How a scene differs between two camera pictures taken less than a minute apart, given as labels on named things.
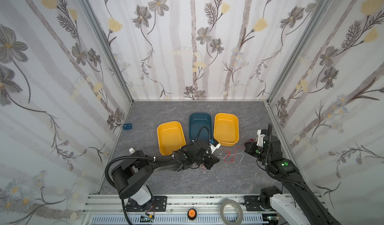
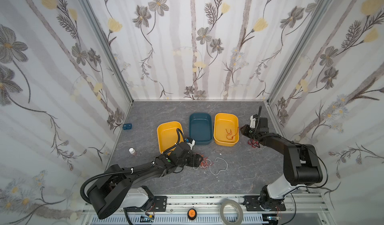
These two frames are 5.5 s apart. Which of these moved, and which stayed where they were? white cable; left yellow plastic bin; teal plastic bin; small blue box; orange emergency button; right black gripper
Moved: right black gripper; white cable
Stayed: left yellow plastic bin; teal plastic bin; small blue box; orange emergency button
